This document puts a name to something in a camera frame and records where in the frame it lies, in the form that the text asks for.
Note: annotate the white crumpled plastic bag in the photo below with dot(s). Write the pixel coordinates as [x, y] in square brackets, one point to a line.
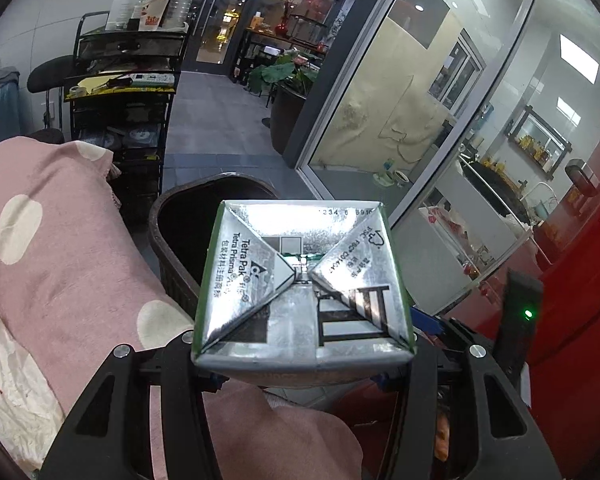
[30, 414]

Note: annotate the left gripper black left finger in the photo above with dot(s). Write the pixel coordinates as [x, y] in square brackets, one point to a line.
[107, 433]

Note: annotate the silver Tetra Pak carton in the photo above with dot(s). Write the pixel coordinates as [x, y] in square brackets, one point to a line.
[301, 293]

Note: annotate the dark brown trash bin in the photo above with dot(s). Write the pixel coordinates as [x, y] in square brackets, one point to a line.
[180, 226]

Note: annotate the pink polka dot blanket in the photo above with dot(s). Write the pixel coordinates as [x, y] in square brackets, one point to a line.
[73, 286]

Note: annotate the black round stool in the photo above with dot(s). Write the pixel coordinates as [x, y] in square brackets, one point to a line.
[47, 76]

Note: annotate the white bottle on cart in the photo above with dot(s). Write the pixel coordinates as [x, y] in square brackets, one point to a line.
[119, 14]

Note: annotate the green potted plant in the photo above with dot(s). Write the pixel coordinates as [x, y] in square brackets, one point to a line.
[290, 79]

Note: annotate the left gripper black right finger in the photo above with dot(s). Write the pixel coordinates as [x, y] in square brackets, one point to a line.
[458, 416]

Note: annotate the glass double door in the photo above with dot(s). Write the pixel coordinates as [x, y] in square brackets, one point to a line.
[214, 35]

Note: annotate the black metal utility cart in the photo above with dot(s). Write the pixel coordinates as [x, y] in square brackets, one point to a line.
[120, 96]

